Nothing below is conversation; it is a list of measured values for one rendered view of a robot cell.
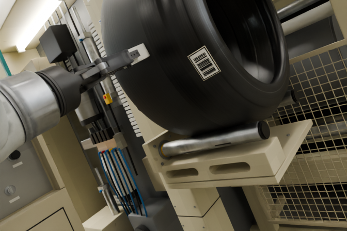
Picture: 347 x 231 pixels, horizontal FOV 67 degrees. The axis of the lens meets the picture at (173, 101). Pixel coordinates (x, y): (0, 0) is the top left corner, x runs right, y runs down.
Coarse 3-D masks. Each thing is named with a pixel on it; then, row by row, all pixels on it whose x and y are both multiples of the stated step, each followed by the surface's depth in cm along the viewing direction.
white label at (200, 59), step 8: (200, 48) 50; (192, 56) 51; (200, 56) 51; (208, 56) 50; (200, 64) 51; (208, 64) 51; (216, 64) 51; (200, 72) 52; (208, 72) 52; (216, 72) 51
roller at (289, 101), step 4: (288, 92) 81; (292, 92) 80; (296, 92) 82; (284, 96) 82; (288, 96) 81; (292, 96) 80; (296, 96) 81; (284, 100) 82; (288, 100) 81; (292, 100) 80; (296, 100) 80; (280, 104) 83; (284, 104) 82; (288, 104) 82
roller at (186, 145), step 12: (216, 132) 68; (228, 132) 65; (240, 132) 62; (252, 132) 60; (264, 132) 60; (168, 144) 80; (180, 144) 76; (192, 144) 73; (204, 144) 70; (216, 144) 68; (228, 144) 66; (168, 156) 82
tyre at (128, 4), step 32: (128, 0) 57; (160, 0) 51; (192, 0) 51; (224, 0) 97; (256, 0) 91; (128, 32) 57; (160, 32) 52; (192, 32) 51; (224, 32) 103; (256, 32) 95; (160, 64) 55; (192, 64) 52; (224, 64) 53; (256, 64) 95; (288, 64) 81; (128, 96) 67; (160, 96) 60; (192, 96) 56; (224, 96) 56; (256, 96) 60; (192, 128) 68; (224, 128) 68
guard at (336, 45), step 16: (320, 48) 89; (304, 80) 96; (336, 80) 90; (304, 176) 107; (320, 176) 103; (336, 176) 100; (256, 192) 123; (272, 192) 119; (288, 192) 114; (304, 224) 113; (320, 224) 108; (336, 224) 104
